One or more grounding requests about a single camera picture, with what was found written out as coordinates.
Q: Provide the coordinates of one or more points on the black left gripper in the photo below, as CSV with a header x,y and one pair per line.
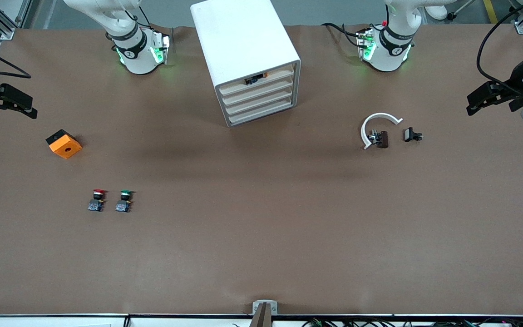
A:
x,y
517,78

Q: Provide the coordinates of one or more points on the red push button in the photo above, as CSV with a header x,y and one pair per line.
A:
x,y
96,200

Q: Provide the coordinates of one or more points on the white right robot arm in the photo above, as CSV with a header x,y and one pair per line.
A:
x,y
140,63

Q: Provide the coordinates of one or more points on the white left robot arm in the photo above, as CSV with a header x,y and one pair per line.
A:
x,y
386,60

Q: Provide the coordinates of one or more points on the green push button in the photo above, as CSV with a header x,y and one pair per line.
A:
x,y
124,200

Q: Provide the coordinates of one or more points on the orange box with hole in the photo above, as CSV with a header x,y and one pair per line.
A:
x,y
64,146

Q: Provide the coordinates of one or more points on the small black clip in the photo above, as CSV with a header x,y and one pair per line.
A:
x,y
410,134

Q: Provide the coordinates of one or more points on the dark brown small component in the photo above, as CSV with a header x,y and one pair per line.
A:
x,y
382,139

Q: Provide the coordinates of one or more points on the white curved plastic part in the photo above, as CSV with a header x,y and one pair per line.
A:
x,y
370,119

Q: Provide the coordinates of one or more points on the small black orange part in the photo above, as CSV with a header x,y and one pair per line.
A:
x,y
253,80

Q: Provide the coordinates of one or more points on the grey metal bracket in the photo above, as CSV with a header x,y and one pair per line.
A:
x,y
264,309

